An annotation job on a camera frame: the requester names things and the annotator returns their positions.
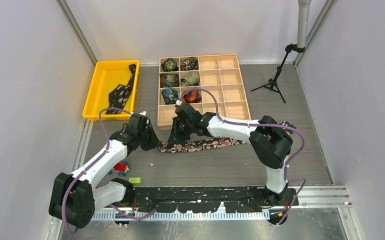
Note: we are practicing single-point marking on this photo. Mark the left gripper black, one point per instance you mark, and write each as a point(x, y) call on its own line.
point(154, 143)

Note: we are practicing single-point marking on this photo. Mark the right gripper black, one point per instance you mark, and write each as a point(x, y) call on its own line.
point(176, 135)

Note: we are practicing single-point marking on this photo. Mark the pink floral black tie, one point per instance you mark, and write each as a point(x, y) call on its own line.
point(205, 144)

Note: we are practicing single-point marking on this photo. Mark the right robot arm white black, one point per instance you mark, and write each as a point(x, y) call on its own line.
point(270, 142)

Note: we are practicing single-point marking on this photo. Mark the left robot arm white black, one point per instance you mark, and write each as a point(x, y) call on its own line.
point(93, 175)

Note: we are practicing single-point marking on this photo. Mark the orange navy striped rolled tie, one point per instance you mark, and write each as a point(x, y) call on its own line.
point(191, 96)

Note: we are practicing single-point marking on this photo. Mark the blue paisley rolled tie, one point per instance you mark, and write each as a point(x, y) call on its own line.
point(170, 96)

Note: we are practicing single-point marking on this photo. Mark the red toy truck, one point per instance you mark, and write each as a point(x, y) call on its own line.
point(121, 168)

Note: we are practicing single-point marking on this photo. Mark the black patterned tie in bin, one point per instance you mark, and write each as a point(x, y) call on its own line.
point(120, 95)

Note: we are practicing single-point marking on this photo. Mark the olive paisley rolled tie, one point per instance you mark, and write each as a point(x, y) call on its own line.
point(191, 78)

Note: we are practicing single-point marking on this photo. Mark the wooden compartment tray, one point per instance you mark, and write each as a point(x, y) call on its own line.
point(221, 85)

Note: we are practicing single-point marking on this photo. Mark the teal brown rolled tie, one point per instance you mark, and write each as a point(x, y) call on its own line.
point(169, 80)

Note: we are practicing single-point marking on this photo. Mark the green block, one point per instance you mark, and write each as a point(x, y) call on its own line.
point(135, 180)

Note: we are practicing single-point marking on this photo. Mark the yellow plastic bin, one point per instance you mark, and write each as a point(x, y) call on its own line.
point(107, 76)

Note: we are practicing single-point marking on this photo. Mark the dark brown floral rolled tie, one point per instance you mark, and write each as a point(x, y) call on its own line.
point(189, 64)

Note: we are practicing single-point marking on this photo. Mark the dark green rolled tie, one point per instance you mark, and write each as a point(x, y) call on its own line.
point(169, 65)

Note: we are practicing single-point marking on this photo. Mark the black mini tripod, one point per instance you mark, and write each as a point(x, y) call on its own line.
point(272, 84)

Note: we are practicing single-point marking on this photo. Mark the grey vertical pole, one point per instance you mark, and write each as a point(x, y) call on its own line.
point(302, 27)

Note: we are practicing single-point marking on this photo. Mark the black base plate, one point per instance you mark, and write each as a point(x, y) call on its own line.
point(200, 200)

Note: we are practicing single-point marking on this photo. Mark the aluminium rail frame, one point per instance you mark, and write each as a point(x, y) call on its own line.
point(308, 197)

